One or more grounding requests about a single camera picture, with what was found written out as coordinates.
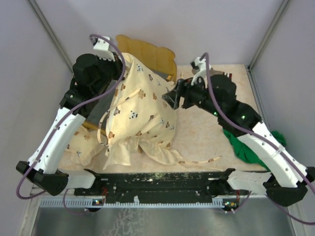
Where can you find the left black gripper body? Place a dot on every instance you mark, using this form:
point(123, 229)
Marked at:
point(110, 70)

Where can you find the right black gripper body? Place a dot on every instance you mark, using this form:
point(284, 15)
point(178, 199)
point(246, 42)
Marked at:
point(196, 95)

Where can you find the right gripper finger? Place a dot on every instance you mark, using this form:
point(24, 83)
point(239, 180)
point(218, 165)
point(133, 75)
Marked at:
point(181, 87)
point(172, 99)

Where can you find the wooden pet bed frame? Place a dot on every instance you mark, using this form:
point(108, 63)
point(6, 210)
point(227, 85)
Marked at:
point(159, 60)

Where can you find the cream animal print cushion cover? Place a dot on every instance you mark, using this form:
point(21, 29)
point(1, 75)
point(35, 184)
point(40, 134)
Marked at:
point(139, 119)

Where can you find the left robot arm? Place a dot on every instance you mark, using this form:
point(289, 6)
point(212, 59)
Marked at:
point(41, 169)

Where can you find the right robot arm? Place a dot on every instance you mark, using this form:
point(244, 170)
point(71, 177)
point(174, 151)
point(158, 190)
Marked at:
point(285, 181)

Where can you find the brown striped sock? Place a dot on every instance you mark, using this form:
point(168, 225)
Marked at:
point(216, 72)

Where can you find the small cream animal pillow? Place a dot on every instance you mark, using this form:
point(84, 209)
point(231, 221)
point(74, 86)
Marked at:
point(83, 146)

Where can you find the green cloth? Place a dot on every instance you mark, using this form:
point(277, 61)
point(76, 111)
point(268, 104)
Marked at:
point(243, 152)

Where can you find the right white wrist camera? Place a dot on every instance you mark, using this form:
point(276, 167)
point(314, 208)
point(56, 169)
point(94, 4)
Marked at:
point(200, 67)

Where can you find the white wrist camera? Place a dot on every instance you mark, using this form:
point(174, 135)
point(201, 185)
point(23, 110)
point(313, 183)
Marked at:
point(200, 67)
point(103, 49)

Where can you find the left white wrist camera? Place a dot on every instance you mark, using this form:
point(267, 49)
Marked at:
point(103, 49)

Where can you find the right aluminium frame post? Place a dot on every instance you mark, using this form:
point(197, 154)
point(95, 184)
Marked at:
point(272, 27)

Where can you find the aluminium frame post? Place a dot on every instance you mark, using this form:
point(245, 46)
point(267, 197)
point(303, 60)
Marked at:
point(51, 33)
point(272, 27)

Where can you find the left aluminium frame post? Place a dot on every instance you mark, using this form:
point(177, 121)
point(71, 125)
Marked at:
point(51, 33)

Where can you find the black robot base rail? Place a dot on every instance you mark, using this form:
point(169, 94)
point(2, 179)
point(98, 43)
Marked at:
point(152, 190)

